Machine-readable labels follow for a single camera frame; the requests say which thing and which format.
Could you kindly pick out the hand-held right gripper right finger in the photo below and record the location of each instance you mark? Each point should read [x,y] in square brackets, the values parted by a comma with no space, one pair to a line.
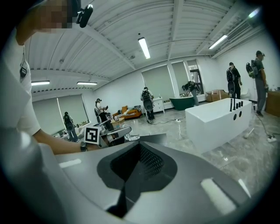
[153,170]

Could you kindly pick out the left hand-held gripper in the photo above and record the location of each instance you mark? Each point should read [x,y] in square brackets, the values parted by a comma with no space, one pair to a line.
[92,135]

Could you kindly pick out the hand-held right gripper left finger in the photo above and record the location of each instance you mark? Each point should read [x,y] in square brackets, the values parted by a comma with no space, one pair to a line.
[113,172]

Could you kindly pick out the person's left forearm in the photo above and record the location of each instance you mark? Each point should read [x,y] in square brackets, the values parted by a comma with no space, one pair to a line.
[57,143]

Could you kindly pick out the black wrist watch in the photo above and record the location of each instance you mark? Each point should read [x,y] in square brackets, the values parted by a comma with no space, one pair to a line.
[83,146]

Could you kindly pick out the black flat panel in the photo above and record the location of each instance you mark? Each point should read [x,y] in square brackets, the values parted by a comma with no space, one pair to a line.
[156,138]

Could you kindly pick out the clear glass cup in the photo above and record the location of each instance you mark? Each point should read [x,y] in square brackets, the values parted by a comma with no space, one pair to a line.
[132,137]

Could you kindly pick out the orange sofa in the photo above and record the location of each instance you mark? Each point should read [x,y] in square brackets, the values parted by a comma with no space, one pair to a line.
[131,113]

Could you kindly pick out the grey roller window blind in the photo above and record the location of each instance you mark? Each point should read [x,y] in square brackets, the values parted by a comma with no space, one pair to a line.
[50,109]
[179,73]
[157,81]

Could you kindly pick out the long ceiling light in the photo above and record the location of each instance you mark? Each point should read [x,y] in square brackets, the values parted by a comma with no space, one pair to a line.
[144,48]
[218,42]
[40,83]
[86,83]

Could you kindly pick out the white power strip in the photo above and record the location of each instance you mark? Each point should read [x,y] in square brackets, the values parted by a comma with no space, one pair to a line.
[271,138]
[178,120]

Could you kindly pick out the white drawer cabinet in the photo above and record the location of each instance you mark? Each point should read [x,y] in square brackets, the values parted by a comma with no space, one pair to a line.
[158,106]

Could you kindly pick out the green oval bathtub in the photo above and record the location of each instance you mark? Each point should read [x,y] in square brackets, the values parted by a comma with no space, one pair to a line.
[182,103]

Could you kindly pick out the white rectangular bathtub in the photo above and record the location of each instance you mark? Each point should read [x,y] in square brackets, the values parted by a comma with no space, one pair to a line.
[214,124]

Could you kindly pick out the person's white shirt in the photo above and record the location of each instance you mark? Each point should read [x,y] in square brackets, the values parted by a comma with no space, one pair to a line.
[17,105]

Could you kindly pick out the cardboard box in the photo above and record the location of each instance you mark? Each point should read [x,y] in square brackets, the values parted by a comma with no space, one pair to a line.
[216,95]

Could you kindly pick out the black bathtub faucet set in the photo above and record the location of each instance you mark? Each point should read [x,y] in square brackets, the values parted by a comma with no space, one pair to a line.
[235,106]

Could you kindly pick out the person's head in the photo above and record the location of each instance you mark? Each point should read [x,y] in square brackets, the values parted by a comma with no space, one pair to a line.
[43,17]

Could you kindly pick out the wooden cabinet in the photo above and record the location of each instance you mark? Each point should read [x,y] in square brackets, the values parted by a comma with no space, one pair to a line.
[273,103]

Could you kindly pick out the black head-worn camera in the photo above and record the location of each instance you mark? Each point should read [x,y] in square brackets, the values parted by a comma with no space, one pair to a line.
[85,15]

